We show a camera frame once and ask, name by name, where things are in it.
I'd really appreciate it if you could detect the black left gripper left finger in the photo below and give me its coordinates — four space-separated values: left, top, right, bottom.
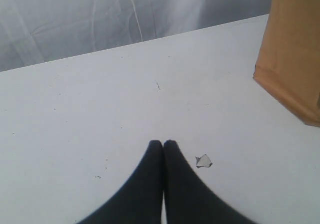
80 140 164 224

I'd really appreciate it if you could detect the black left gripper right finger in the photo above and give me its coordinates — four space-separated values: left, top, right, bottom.
163 140 254 223

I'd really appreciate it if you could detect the brown paper shopping bag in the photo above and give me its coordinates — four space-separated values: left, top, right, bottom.
253 0 320 127

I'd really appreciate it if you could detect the white backdrop curtain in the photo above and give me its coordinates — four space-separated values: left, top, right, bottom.
0 0 271 71

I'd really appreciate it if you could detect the clear plastic scrap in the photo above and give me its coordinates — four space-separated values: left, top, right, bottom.
195 154 213 168

